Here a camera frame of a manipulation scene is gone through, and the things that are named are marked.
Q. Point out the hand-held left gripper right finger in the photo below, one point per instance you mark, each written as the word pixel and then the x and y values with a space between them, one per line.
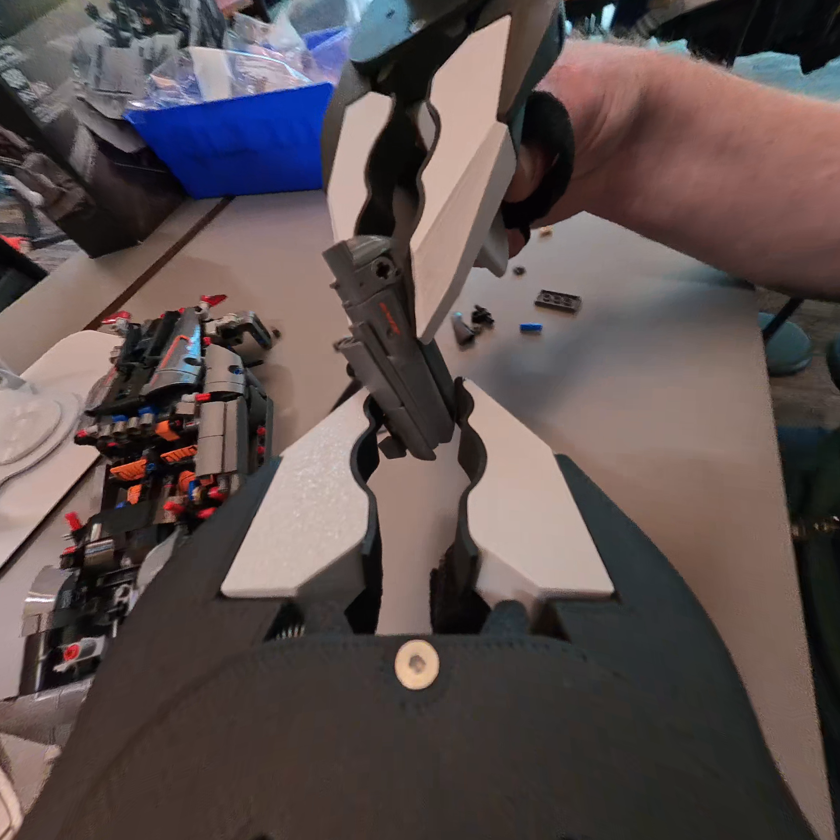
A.
pixel 538 525

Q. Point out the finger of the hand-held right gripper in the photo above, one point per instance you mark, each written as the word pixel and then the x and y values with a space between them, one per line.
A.
pixel 469 131
pixel 348 170

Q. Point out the small black lego piece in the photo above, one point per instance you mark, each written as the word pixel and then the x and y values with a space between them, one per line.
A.
pixel 482 316

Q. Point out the clear plastic bags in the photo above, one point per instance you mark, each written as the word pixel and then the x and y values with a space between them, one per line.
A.
pixel 223 72

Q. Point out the person's right forearm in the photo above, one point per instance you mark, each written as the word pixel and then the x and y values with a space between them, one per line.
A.
pixel 754 184

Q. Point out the grey lego cylinder assembly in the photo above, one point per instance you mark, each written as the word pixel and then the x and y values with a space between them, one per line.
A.
pixel 387 341

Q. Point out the white flat board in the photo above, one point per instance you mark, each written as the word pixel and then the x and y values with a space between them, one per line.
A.
pixel 39 485

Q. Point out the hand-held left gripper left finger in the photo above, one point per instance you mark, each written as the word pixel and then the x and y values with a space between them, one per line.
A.
pixel 302 525

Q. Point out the large grey lego vehicle model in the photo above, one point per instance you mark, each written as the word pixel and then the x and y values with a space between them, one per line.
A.
pixel 197 407

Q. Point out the dark lego set box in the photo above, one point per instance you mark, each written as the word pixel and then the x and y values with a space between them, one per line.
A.
pixel 98 164

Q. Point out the dark grey lego piece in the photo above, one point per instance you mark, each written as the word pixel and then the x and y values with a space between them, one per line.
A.
pixel 463 328

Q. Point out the blue plastic bin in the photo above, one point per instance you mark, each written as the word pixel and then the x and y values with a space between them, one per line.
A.
pixel 243 144

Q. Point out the person's right hand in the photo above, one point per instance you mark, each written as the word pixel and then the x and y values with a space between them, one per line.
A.
pixel 610 131

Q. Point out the black lego plate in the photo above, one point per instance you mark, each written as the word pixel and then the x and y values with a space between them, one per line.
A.
pixel 558 301

